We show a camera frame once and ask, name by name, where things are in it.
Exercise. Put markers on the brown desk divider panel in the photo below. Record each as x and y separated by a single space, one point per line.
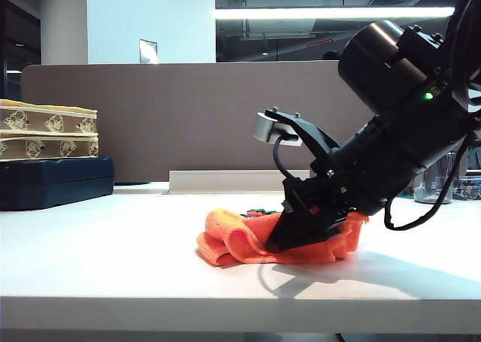
169 124

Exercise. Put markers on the silver wall plaque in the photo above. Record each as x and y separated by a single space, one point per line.
148 51

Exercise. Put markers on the clear glass cup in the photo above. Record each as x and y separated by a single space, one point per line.
432 189

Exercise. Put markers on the dark blue plastic case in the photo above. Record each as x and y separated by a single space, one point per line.
52 184

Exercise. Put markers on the green letter magnet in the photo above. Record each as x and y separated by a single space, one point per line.
270 210

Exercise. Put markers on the blue letter magnet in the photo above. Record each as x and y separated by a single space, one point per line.
243 215

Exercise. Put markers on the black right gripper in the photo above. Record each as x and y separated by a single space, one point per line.
368 169

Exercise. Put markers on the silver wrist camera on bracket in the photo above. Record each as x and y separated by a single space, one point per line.
267 128

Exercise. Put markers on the orange microfiber cloth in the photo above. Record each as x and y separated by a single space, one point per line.
244 240

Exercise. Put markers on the white ceiling light strip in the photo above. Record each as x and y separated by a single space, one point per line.
319 13

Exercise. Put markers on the dark head of person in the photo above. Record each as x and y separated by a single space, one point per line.
330 55

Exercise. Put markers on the brown cartoon print box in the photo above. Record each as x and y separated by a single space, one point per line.
49 148
37 120

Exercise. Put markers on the clear patterned glass jar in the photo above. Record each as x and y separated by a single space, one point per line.
469 189

